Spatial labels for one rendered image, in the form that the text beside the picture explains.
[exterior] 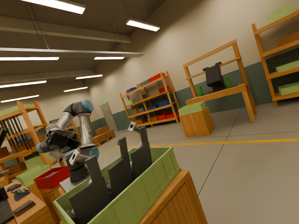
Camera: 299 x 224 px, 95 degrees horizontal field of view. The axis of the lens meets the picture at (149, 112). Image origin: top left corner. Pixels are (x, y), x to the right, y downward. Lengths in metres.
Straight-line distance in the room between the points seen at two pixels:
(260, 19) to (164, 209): 5.19
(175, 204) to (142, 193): 0.23
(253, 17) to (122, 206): 5.34
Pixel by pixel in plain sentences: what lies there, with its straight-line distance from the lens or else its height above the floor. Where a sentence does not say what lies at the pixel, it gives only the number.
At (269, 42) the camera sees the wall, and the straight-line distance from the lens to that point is 5.33.
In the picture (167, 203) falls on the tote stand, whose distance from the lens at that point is 0.88.
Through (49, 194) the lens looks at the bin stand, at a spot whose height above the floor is 0.77.
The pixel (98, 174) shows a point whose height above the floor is 1.06.
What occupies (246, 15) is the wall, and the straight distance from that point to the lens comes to 5.48.
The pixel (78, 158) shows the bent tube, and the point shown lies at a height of 1.17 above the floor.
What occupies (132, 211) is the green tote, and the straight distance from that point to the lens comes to 0.76.
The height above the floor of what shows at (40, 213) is 0.88.
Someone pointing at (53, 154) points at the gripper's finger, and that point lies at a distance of 0.84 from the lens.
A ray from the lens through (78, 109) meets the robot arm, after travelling 1.31.
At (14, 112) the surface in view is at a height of 2.08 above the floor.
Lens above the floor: 1.30
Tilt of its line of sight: 5 degrees down
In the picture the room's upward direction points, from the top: 20 degrees counter-clockwise
